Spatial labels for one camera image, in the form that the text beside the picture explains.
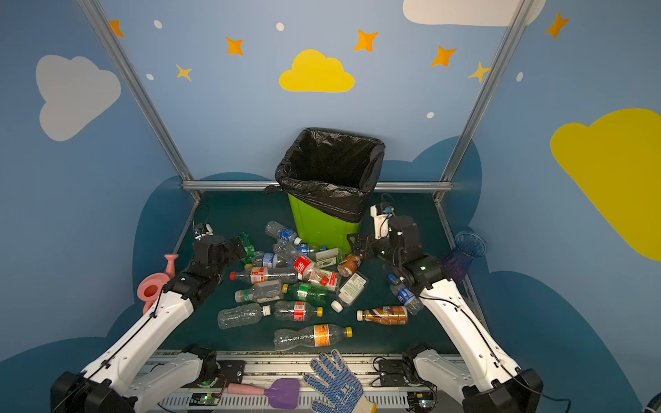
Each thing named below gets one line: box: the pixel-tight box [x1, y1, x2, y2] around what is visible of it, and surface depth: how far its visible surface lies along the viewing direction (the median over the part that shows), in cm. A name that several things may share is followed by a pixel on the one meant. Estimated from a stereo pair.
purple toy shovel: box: [226, 377, 301, 411], surface depth 72 cm
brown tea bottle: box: [356, 305, 409, 327], surface depth 84 cm
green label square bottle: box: [315, 247, 342, 269], surface depth 98 cm
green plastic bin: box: [287, 192, 361, 256], surface depth 87 cm
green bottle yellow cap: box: [281, 282, 337, 306], surface depth 88 cm
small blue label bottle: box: [387, 273, 425, 316], surface depth 88 cm
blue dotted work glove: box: [302, 349, 377, 413], surface depth 73 cm
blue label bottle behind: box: [296, 244, 315, 258], surface depth 98 cm
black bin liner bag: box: [264, 127, 386, 224], surface depth 82 cm
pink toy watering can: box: [136, 253, 180, 315], surface depth 82 cm
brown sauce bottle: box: [337, 253, 363, 278], surface depth 95 cm
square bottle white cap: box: [330, 271, 369, 314], surface depth 90 cm
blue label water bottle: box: [251, 251, 278, 269], surface depth 96 cm
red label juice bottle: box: [294, 255, 329, 286], surface depth 89 cm
